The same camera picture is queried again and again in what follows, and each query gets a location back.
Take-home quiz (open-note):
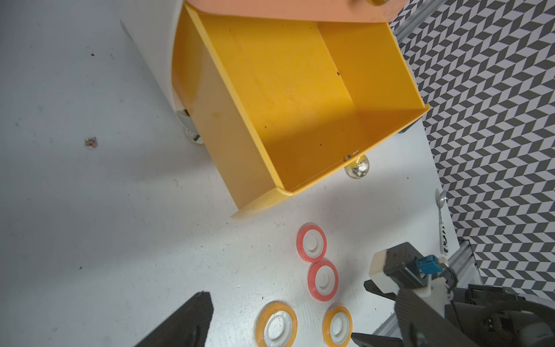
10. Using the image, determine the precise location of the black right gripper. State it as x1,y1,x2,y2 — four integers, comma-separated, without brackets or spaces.
351,280,554,347

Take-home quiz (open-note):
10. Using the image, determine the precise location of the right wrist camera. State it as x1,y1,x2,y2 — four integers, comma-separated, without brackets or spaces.
369,242,458,298

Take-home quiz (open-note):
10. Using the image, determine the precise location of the yellow drawer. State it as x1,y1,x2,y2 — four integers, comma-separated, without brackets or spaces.
172,4,430,218

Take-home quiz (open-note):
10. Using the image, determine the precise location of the red tape roll upper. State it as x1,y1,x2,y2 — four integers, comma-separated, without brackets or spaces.
296,223,328,263

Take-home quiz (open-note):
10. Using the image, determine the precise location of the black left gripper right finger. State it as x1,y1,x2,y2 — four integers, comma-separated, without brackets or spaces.
395,289,473,347

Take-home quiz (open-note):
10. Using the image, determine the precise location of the red tape roll lower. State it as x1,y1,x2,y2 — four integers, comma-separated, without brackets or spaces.
307,260,339,302

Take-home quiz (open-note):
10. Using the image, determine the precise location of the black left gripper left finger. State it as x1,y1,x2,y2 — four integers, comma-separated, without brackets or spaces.
137,291,214,347

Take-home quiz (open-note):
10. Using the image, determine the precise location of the orange top drawer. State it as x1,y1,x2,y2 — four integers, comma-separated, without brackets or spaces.
189,0,407,23

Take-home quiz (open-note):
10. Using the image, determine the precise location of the yellow tape roll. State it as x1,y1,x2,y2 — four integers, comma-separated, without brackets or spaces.
322,304,353,347
255,301,298,347

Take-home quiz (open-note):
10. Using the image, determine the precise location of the red tape roll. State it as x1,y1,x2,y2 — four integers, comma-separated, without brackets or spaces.
307,260,339,302
296,223,328,263

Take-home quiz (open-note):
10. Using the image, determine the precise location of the white round drawer cabinet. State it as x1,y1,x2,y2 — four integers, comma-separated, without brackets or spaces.
120,0,203,145

